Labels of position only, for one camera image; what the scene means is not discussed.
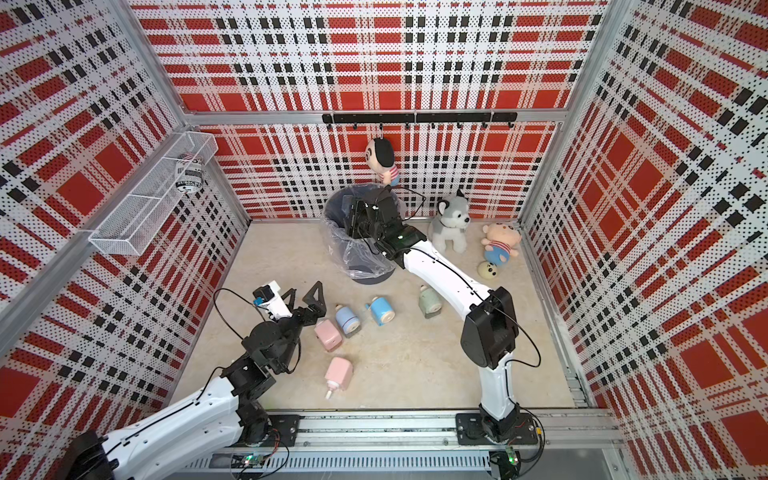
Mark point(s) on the black hook rail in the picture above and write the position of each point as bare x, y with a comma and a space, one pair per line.
380, 119

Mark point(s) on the green pencil sharpener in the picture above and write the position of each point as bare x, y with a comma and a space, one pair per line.
429, 301

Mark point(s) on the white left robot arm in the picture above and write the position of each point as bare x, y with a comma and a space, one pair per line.
215, 416

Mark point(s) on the clear plastic bin liner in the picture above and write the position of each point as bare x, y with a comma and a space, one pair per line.
355, 219

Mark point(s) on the white wire mesh shelf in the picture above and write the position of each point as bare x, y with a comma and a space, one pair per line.
133, 223

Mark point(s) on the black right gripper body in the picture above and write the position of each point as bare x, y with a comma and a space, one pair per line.
360, 223

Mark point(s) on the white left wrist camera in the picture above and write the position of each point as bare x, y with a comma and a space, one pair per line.
267, 299

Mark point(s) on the light blue pencil sharpener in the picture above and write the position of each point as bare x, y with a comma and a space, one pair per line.
347, 321

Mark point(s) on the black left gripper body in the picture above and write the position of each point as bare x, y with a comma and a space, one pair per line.
291, 328

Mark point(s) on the small striped can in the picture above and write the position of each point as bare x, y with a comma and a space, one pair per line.
189, 173

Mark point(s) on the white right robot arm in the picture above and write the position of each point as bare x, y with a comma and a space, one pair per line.
490, 326

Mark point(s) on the pink pencil sharpener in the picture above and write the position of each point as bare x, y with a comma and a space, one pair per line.
338, 375
328, 335

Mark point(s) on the cream round face ball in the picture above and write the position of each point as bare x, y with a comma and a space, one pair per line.
487, 270

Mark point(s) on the hanging boy doll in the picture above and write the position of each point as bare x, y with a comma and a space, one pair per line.
380, 157

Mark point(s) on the pink pig plush blue shirt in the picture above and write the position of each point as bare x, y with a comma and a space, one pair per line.
500, 242

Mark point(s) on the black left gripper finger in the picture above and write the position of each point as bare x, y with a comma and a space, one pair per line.
315, 306
288, 300

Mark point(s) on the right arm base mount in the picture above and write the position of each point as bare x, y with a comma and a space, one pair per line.
479, 428

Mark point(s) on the aluminium front rail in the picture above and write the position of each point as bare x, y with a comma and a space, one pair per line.
546, 443

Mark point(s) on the dark grey trash bin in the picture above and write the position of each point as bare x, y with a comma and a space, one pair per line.
355, 257

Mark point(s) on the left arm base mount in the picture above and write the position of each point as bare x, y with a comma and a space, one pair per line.
269, 431

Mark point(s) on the grey white husky plush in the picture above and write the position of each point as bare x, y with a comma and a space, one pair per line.
450, 224

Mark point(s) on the bright blue pencil sharpener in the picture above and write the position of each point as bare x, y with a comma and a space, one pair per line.
380, 310

